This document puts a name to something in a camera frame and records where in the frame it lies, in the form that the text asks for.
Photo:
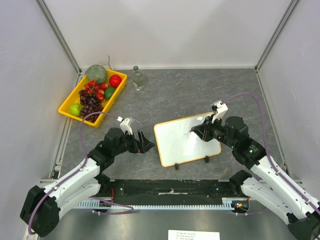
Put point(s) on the light green apple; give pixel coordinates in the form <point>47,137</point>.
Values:
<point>75,109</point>

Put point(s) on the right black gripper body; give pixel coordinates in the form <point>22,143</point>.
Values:
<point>206,129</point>

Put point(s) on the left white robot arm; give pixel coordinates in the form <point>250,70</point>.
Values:
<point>45,206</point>

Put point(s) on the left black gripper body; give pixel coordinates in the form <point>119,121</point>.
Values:
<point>130,144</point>

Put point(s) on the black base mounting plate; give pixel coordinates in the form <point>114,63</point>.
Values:
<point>130,187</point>

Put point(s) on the dark green lime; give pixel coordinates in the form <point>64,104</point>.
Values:
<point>108,92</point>

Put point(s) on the red strawberry cluster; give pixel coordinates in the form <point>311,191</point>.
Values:
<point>92,87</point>

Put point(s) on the red apple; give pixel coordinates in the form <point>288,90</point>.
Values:
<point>115,80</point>

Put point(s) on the grey slotted cable duct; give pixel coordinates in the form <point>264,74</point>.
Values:
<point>223,204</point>

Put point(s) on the green melon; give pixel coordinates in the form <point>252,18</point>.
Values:
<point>97,73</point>

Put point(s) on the yellow plastic tray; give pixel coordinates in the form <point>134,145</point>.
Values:
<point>96,118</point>

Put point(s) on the clear glass bottle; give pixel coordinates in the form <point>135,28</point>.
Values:
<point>137,78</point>

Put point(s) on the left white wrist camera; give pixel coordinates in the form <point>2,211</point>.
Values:
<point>125,124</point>

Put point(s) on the purple grape bunch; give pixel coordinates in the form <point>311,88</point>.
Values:
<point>90,103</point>

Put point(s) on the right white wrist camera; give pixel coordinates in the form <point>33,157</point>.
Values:
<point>219,109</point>

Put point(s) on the white paper label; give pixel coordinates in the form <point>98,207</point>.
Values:
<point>192,235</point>

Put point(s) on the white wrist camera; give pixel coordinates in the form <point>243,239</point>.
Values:
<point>125,124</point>
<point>219,109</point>

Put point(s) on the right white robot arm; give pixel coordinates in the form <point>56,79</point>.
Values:
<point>287,199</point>

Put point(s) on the wood framed whiteboard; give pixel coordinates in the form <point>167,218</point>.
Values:
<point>174,147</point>

